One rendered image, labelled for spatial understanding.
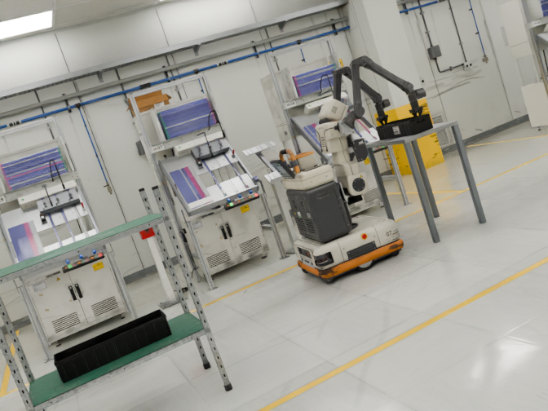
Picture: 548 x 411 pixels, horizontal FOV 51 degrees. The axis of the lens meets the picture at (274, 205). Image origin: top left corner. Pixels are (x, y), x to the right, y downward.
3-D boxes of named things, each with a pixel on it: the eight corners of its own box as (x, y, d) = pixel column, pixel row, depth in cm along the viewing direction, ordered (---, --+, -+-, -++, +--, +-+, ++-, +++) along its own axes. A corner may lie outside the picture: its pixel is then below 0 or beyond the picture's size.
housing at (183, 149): (224, 146, 571) (224, 135, 560) (178, 161, 554) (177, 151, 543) (221, 141, 575) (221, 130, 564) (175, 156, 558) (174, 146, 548)
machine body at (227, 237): (271, 255, 568) (251, 196, 560) (206, 284, 544) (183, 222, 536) (249, 250, 628) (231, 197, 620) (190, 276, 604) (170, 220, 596)
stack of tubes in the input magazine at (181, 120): (217, 123, 562) (208, 96, 559) (168, 139, 544) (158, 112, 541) (214, 125, 574) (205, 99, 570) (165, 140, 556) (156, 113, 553)
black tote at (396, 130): (379, 139, 478) (375, 127, 476) (397, 133, 482) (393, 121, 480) (413, 134, 423) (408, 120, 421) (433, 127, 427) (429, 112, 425)
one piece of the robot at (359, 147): (353, 164, 428) (344, 136, 425) (340, 165, 454) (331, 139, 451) (372, 156, 431) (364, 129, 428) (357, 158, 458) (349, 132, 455)
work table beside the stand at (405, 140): (435, 243, 424) (404, 139, 414) (392, 234, 492) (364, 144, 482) (487, 222, 434) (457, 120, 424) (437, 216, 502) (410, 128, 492)
